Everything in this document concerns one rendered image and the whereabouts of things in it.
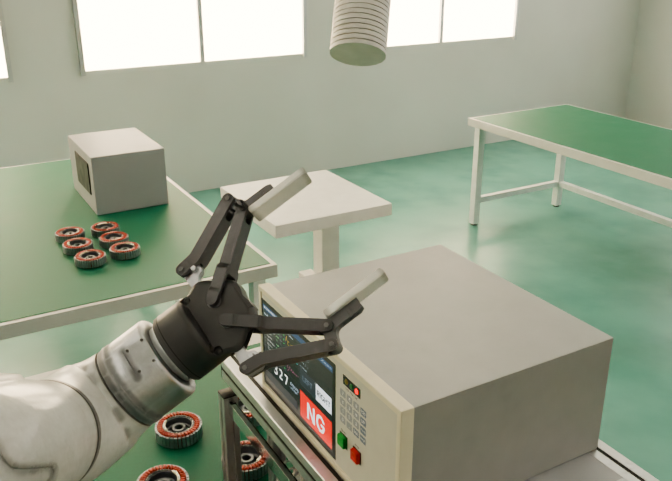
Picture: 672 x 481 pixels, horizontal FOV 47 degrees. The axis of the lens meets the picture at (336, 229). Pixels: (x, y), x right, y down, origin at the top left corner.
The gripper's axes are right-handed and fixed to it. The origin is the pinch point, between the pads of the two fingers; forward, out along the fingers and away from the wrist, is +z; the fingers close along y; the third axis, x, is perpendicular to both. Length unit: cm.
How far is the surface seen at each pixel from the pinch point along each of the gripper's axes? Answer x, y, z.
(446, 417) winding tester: 34.5, -17.0, -2.8
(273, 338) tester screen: 54, 13, -18
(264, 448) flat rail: 63, 1, -32
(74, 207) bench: 216, 173, -80
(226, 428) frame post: 75, 11, -39
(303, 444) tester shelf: 53, -5, -24
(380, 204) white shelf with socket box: 120, 47, 17
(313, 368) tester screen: 44.8, 2.1, -14.7
